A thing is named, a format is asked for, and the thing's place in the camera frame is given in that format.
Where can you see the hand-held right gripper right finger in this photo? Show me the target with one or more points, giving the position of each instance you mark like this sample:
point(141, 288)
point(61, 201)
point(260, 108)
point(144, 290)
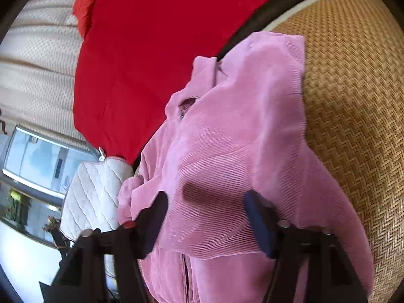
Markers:
point(259, 224)

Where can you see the white quilted cushion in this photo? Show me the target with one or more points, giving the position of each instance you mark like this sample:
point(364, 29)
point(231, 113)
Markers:
point(91, 192)

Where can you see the cream textured curtain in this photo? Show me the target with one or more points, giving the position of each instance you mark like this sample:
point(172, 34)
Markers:
point(38, 69)

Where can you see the potted plant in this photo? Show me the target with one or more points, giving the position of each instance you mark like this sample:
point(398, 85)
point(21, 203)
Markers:
point(15, 205)

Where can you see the window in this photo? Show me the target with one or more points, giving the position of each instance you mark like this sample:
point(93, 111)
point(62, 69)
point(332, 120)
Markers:
point(38, 161)

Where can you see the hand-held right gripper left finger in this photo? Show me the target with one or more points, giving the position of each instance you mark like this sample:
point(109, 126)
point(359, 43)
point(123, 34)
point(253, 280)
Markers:
point(155, 224)

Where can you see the red blanket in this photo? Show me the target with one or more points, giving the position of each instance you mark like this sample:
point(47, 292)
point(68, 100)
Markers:
point(151, 53)

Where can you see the woven straw mat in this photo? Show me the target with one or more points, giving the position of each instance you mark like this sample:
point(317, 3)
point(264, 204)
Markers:
point(353, 116)

